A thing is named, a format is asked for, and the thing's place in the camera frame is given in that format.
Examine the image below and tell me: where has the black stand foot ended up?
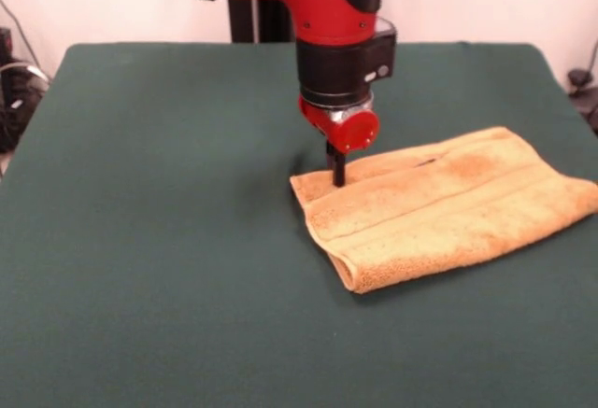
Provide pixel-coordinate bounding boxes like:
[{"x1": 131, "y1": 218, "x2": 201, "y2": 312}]
[
  {"x1": 566, "y1": 67, "x2": 598, "y2": 136},
  {"x1": 0, "y1": 57, "x2": 51, "y2": 153}
]

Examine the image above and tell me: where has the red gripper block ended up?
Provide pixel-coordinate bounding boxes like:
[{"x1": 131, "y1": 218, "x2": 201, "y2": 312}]
[{"x1": 298, "y1": 98, "x2": 381, "y2": 189}]

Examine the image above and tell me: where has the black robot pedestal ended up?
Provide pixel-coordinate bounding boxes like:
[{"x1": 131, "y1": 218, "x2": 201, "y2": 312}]
[{"x1": 227, "y1": 0, "x2": 298, "y2": 45}]

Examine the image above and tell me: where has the orange terry towel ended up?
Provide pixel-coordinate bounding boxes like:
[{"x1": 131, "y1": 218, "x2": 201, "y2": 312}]
[{"x1": 289, "y1": 126, "x2": 598, "y2": 296}]

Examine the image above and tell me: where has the dark green table cloth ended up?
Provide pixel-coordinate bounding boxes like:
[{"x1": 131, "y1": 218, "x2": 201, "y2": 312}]
[{"x1": 0, "y1": 41, "x2": 598, "y2": 408}]

